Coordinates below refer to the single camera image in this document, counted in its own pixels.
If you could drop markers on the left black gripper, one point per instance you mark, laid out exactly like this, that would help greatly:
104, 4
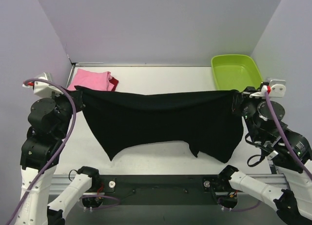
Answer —
75, 101

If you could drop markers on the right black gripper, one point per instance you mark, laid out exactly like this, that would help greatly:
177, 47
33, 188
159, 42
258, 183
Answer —
239, 103

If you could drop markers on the black t shirt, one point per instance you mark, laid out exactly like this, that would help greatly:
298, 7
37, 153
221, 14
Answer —
205, 120

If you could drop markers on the green plastic tray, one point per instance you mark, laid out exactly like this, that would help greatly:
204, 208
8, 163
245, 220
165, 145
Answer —
235, 71

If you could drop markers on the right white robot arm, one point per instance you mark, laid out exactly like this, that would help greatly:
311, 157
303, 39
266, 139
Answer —
289, 151

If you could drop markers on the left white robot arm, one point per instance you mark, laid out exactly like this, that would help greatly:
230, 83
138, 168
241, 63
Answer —
52, 121

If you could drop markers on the folded pink t shirt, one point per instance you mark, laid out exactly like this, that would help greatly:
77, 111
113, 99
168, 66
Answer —
92, 80

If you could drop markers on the folded red t shirt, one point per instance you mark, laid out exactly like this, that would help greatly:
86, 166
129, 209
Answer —
112, 84

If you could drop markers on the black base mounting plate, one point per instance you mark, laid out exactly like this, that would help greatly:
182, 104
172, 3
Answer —
158, 190

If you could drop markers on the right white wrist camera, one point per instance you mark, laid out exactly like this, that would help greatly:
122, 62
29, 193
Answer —
276, 88

